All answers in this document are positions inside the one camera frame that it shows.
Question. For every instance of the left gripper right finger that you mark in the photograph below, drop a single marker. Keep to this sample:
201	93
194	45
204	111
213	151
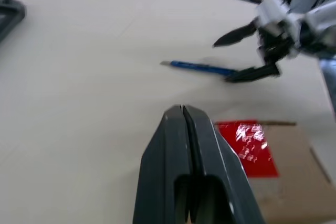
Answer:
220	171

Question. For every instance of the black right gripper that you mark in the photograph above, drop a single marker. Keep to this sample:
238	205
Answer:
273	44

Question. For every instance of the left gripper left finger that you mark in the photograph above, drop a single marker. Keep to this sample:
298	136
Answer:
165	169

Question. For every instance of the blue pen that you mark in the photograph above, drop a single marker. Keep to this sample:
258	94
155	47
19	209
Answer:
197	66

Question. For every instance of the brown cardboard box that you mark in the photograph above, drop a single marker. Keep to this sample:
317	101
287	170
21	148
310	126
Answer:
288	187

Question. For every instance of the red tape strip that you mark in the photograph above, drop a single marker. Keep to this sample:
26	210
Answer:
262	166

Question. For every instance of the black handheld game controller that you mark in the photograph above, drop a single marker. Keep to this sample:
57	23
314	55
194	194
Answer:
13	11

